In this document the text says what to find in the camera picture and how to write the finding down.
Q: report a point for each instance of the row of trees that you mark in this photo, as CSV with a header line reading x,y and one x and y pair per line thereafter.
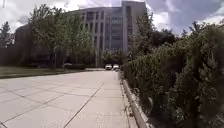
x,y
56,33

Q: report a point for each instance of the tall grey building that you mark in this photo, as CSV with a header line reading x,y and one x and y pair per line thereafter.
x,y
113,30

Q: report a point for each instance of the dark low building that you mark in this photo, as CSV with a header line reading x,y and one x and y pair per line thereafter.
x,y
20,45

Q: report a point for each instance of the grass strip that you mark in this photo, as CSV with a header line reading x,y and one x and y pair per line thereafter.
x,y
20,71

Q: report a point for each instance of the green hedge of bushes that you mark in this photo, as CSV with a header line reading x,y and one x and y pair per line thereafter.
x,y
173,83

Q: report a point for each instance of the white car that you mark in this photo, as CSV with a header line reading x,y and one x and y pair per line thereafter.
x,y
116,67
108,67

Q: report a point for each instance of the pale concrete slab plaza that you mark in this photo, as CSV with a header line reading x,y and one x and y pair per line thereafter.
x,y
66,100

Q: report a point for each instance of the concrete kerb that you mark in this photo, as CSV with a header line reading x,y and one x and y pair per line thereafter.
x,y
135,106

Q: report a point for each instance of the tree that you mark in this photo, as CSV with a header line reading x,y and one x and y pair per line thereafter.
x,y
143,33

